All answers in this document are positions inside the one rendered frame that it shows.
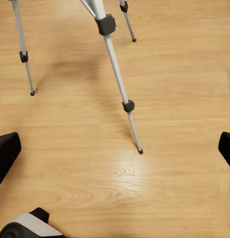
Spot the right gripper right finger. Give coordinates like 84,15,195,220
218,131,230,166

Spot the camera tripod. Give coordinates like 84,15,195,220
11,0,143,154

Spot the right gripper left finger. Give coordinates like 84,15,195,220
0,132,21,184

